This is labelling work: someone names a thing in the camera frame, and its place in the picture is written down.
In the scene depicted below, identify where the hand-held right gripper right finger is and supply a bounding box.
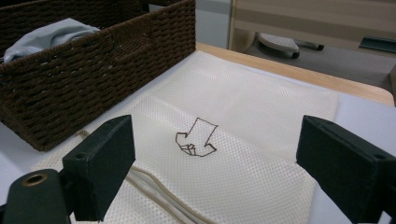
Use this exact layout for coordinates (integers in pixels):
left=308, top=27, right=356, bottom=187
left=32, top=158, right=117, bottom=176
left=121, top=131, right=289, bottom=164
left=296, top=115, right=396, bottom=224

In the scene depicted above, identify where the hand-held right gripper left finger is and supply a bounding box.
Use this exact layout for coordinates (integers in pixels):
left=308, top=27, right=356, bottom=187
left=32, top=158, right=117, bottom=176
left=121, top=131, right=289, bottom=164
left=62, top=114, right=136, bottom=222

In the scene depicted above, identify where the brown wicker basket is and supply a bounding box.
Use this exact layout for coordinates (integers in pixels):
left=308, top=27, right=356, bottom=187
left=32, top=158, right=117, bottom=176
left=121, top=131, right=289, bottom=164
left=0, top=0, right=197, bottom=152

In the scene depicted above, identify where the white mesh laundry bag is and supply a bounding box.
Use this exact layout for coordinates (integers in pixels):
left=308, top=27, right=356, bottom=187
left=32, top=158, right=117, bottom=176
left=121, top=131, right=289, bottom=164
left=31, top=50, right=340, bottom=224

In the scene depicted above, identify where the light blue cloth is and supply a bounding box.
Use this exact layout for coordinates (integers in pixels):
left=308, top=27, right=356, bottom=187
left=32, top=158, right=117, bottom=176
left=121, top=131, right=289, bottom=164
left=3, top=17, right=101, bottom=63

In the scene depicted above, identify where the white table board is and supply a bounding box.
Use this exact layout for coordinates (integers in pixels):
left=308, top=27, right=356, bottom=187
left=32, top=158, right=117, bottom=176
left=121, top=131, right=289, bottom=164
left=0, top=50, right=396, bottom=224

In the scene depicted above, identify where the white cabinet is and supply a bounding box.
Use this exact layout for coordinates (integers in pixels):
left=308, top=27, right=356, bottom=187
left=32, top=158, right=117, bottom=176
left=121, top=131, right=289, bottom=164
left=195, top=0, right=233, bottom=49

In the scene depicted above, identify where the grey drawer handle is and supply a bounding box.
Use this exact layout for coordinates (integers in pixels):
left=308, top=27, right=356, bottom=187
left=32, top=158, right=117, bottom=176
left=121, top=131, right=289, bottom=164
left=359, top=35, right=396, bottom=54

